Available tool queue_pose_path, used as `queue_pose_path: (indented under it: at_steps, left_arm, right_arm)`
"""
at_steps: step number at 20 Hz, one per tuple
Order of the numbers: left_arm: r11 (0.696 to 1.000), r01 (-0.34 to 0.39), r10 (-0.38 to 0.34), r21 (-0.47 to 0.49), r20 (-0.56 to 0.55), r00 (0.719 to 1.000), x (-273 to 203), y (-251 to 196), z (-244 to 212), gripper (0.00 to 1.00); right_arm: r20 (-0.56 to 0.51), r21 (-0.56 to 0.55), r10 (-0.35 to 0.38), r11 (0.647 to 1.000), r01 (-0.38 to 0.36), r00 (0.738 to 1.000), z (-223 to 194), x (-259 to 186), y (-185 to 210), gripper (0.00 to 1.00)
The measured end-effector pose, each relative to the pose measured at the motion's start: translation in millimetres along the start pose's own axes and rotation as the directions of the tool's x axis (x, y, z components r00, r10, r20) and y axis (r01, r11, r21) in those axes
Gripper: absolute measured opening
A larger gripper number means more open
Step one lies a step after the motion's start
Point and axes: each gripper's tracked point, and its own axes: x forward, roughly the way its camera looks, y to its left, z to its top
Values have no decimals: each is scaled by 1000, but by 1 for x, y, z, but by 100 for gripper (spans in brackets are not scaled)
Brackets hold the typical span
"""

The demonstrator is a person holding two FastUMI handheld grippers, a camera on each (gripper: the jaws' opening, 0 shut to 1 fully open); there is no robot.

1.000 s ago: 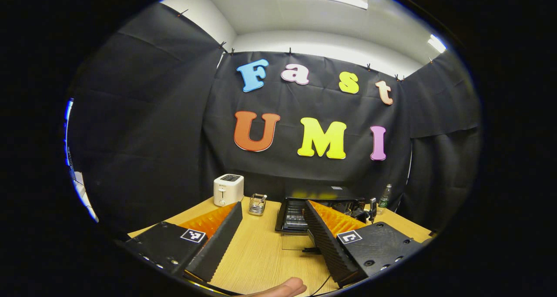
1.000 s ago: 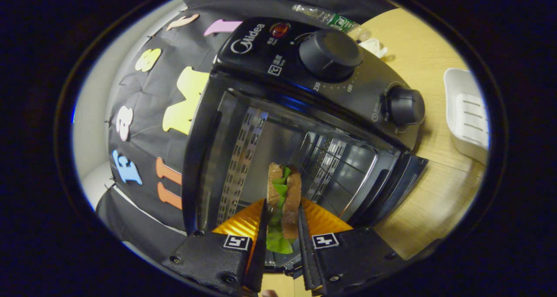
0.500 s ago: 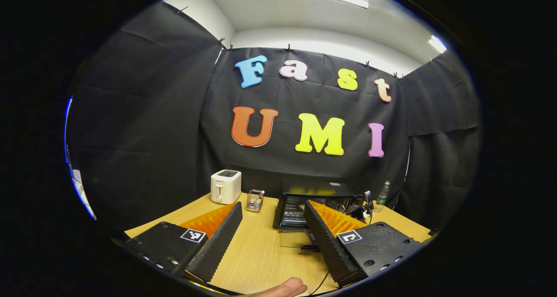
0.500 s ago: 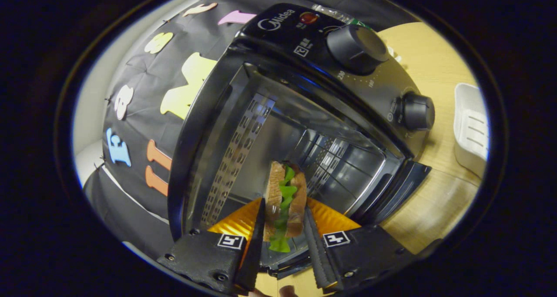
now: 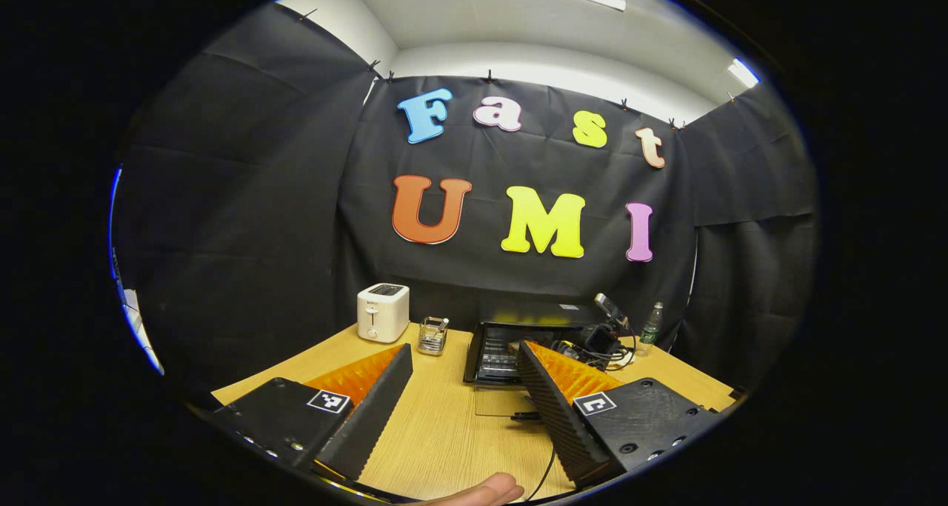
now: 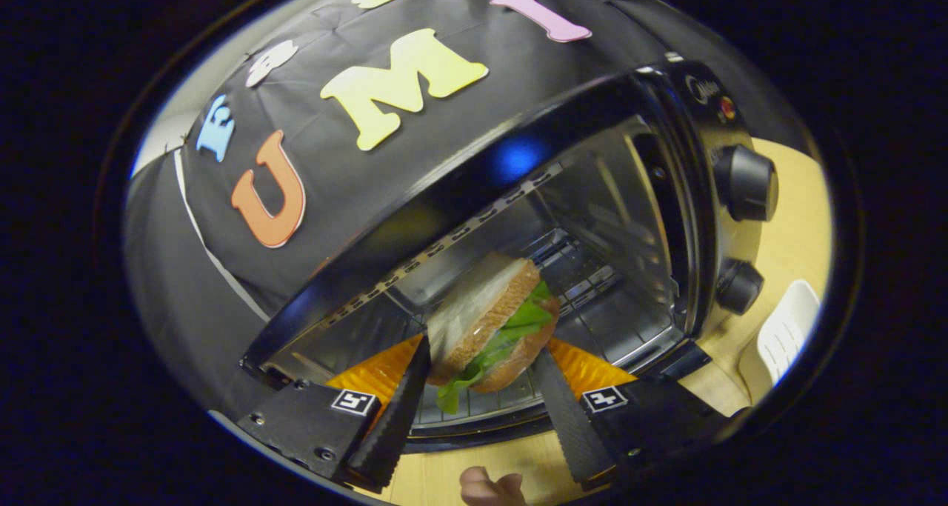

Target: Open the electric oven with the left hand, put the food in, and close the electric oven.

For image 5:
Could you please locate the black electric oven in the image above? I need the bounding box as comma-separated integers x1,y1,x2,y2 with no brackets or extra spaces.
463,302,617,422

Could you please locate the clear plastic water bottle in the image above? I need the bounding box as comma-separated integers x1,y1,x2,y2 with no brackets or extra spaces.
638,302,664,357

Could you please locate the small wire basket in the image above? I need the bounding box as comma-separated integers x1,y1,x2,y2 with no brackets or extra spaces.
417,316,450,356

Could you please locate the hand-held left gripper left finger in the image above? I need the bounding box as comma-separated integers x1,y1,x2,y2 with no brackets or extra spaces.
211,343,414,483

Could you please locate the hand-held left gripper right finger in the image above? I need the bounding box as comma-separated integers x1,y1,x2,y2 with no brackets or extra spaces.
515,340,723,490

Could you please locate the white toaster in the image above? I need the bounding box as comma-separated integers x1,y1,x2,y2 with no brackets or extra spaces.
356,283,410,344

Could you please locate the black backdrop cloth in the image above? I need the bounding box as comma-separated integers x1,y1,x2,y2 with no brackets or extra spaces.
111,2,819,410

